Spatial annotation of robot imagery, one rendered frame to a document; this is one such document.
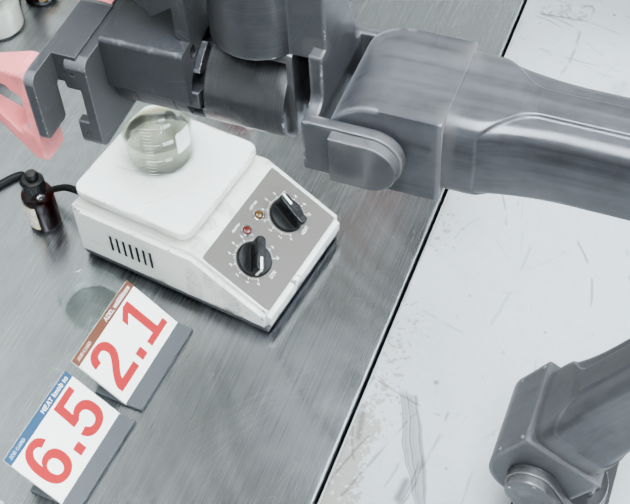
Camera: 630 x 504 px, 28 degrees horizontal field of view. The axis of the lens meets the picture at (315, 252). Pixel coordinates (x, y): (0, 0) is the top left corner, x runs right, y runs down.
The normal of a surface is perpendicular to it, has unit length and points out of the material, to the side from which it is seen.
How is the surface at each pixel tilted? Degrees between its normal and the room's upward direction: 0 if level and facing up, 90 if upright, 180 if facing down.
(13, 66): 22
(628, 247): 0
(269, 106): 75
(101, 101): 89
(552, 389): 60
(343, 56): 89
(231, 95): 68
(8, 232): 0
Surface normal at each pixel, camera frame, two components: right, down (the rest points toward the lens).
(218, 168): -0.04, -0.62
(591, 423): -0.34, 0.65
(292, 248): 0.40, -0.36
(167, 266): -0.49, 0.69
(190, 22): 0.93, 0.25
